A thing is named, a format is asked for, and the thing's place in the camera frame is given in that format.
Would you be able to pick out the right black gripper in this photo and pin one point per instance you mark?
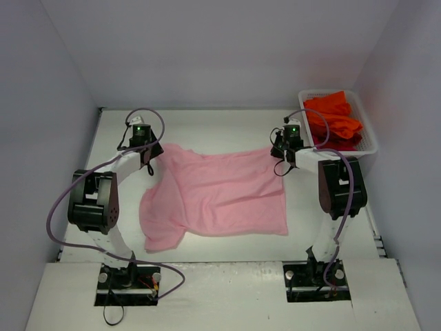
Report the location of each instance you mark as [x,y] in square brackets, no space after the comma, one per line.
[276,150]

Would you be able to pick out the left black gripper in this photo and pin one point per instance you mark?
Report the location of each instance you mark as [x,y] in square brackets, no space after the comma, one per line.
[155,150]

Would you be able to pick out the pink t shirt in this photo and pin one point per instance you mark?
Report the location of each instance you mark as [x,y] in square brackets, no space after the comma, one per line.
[212,195]

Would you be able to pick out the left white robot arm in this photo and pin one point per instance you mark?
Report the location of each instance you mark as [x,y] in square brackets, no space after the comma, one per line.
[94,207]

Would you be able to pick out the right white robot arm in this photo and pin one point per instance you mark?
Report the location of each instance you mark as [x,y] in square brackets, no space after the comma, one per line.
[341,189]

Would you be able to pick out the dark red t shirt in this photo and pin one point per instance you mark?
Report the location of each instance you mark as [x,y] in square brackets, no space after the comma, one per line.
[337,143]

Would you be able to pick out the white plastic basket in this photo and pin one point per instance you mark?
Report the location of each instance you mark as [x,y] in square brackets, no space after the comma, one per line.
[368,144]

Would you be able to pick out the orange t shirt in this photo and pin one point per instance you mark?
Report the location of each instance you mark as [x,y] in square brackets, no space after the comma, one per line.
[336,110]

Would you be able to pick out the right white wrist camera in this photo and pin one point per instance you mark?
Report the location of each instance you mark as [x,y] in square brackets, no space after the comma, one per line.
[292,121]

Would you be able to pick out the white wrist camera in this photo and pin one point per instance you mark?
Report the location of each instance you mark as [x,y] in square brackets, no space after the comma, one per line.
[292,121]
[137,120]

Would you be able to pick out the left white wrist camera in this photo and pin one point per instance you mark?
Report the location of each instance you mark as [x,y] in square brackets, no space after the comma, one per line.
[137,120]

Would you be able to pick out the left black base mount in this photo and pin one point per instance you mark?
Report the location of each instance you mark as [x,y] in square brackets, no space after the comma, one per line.
[137,285]

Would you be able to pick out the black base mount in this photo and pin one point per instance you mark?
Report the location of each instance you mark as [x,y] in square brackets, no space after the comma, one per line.
[306,284]
[137,285]

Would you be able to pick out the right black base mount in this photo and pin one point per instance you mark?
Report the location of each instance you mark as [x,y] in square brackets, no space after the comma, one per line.
[306,284]

